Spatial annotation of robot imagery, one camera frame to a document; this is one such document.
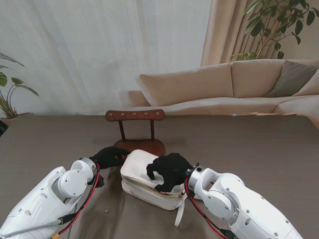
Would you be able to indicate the tall green leafy plant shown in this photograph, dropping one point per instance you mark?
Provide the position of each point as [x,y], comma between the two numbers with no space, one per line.
[259,25]

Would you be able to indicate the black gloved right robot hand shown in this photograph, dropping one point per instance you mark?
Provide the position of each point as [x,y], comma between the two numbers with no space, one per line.
[169,171]

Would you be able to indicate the cream leather zip bag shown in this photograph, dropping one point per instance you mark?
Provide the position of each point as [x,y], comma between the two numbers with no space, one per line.
[139,171]

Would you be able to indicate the black object at table edge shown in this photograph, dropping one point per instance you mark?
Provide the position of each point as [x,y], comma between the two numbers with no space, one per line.
[2,128]

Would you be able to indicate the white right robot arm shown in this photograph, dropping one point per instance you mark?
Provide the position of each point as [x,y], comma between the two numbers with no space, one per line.
[236,201]

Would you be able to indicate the white sheer curtain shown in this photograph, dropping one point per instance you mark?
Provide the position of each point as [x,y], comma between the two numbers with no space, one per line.
[99,49]

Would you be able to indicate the broad-leaf potted plant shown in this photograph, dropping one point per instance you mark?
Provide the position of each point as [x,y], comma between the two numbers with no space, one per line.
[17,81]

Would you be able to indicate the grey sofa cushion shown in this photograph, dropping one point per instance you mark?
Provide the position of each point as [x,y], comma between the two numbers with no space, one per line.
[291,79]

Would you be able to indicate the beige plant pot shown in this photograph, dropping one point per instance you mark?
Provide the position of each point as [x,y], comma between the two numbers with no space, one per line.
[22,115]

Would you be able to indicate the beige sofa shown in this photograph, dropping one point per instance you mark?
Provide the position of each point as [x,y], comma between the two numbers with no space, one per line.
[199,82]

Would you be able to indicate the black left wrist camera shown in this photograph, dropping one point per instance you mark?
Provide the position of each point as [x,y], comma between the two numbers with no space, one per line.
[100,181]

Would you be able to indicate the brown wooden jewelry stand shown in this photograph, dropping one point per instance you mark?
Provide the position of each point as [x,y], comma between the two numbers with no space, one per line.
[134,114]

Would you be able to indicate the beige curtain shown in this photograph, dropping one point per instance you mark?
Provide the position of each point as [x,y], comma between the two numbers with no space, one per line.
[224,30]

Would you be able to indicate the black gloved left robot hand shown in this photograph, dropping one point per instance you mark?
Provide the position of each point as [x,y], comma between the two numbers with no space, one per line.
[109,158]

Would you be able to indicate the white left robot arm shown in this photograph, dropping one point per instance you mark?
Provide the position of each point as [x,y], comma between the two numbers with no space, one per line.
[45,199]

